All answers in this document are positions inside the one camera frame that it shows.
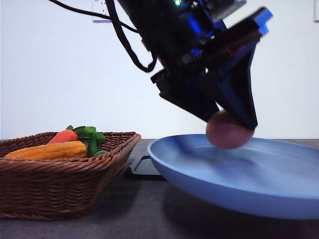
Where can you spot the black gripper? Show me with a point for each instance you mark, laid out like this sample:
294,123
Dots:
187,38

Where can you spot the brown egg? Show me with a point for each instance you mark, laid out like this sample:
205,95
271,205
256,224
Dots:
224,132

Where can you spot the blue round plate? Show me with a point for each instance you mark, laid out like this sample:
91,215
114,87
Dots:
265,176

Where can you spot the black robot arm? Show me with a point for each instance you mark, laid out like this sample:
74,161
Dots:
145,12

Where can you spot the brown wicker basket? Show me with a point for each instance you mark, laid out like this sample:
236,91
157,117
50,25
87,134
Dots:
59,189

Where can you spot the black rectangular tray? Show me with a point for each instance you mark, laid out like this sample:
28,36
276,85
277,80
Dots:
144,165

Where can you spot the green leafy toy vegetable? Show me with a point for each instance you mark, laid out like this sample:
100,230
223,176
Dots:
91,138

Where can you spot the orange toy carrot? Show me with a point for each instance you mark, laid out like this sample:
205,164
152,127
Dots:
65,136

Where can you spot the yellow toy corn cob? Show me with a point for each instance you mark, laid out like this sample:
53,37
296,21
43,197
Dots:
56,150

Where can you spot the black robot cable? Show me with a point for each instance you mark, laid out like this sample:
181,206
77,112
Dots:
118,25

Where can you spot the white wall plate right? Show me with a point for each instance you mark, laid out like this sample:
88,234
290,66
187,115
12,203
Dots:
316,9

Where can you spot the white wall power socket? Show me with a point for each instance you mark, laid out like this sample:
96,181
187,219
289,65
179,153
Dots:
100,6

